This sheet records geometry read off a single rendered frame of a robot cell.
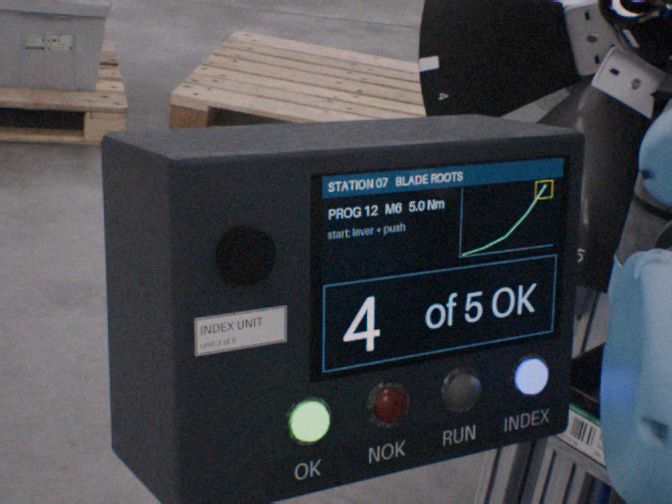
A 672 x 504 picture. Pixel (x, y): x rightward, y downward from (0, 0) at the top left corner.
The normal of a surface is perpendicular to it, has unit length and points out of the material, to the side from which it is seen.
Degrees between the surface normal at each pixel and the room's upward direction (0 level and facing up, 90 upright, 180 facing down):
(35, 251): 0
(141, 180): 90
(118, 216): 90
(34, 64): 95
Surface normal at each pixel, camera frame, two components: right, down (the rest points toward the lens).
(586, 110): -0.03, -0.14
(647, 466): -0.69, 0.41
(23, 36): 0.23, 0.53
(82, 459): 0.15, -0.89
